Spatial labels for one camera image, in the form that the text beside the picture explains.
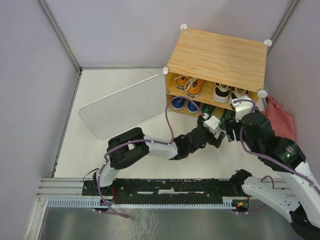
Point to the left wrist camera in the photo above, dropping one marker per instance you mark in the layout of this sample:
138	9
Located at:
210	122

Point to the wooden shoe cabinet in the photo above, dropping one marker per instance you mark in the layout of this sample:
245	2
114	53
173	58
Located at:
216	58

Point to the pink cloth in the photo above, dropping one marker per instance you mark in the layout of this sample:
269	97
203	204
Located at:
281	122

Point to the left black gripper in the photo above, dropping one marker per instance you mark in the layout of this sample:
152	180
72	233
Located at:
200	123

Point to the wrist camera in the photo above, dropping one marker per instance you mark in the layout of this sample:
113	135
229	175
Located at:
242	107
210	122

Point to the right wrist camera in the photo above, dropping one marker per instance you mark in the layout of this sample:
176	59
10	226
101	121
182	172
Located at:
242	107

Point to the black sneaker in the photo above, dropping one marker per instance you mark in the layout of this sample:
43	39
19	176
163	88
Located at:
221	93
237	93

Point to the light blue cable duct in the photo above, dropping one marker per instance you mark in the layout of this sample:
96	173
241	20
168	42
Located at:
97	203

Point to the blue sneaker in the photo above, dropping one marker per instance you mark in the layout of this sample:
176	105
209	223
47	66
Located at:
193	107
178	103

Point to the white cabinet door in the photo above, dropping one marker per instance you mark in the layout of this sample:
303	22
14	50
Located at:
125	108

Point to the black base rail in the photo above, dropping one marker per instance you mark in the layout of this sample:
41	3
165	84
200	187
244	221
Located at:
172	191

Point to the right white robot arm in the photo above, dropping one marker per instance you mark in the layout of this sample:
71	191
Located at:
289	162

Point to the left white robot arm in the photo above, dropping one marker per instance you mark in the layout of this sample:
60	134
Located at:
129	147

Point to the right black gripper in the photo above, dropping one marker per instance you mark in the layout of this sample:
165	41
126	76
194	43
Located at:
230	124

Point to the green sneaker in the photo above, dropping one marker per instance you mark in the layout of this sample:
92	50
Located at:
207	109
225	117

